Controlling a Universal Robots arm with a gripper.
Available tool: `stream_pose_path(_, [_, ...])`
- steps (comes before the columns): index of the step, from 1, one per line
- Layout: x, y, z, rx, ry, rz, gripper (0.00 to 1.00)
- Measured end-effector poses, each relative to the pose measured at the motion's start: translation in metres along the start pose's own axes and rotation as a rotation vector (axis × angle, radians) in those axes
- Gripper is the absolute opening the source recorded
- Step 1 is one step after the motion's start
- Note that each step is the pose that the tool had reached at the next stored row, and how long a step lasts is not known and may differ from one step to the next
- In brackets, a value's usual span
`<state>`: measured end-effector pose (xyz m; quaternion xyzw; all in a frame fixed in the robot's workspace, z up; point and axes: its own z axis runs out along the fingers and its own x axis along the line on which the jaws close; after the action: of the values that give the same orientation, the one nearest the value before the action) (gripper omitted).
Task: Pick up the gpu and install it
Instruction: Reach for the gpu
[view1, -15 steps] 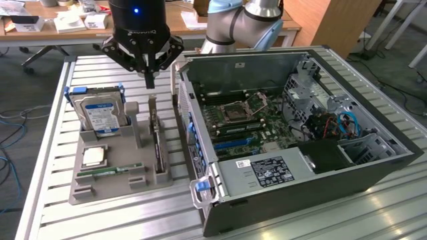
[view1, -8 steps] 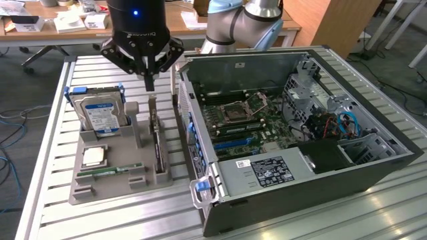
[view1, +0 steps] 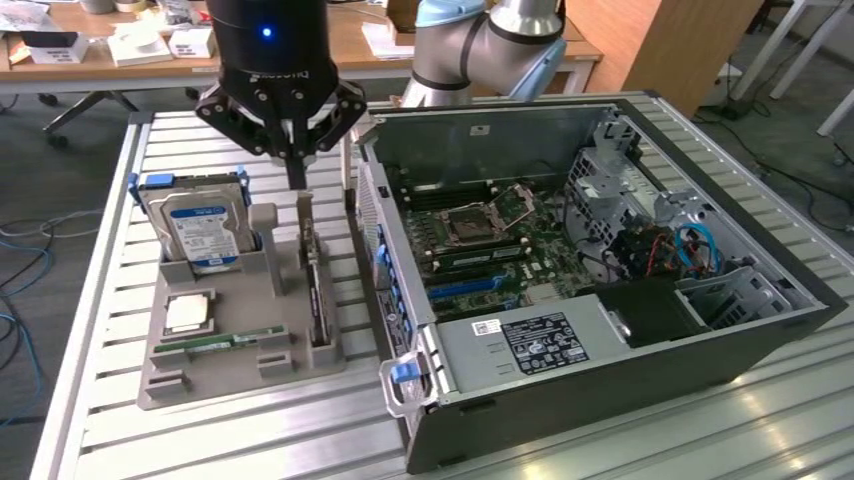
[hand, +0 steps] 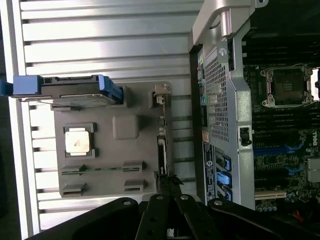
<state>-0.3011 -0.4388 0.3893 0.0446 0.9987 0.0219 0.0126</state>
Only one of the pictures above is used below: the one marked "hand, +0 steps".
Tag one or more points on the silver chipset heat sink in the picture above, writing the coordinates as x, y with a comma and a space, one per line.
314, 170

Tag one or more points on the silver CPU chip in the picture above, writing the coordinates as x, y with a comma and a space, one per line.
77, 141

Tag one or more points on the hard disk with blue caddy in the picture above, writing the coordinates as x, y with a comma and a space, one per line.
70, 86

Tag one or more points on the grey parts rack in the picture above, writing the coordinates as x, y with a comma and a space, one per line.
105, 155

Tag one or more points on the metal socket cover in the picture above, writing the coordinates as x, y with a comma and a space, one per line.
316, 85

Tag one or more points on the CPU socket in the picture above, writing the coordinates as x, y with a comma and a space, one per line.
287, 87

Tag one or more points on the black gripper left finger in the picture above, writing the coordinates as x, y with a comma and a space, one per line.
100, 220

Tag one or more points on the white expansion slot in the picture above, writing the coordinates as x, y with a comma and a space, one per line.
270, 195

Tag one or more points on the black PC case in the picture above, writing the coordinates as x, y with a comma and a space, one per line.
240, 100

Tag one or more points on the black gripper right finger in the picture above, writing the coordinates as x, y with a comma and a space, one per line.
195, 220

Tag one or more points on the green motherboard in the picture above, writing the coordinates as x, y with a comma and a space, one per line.
275, 162

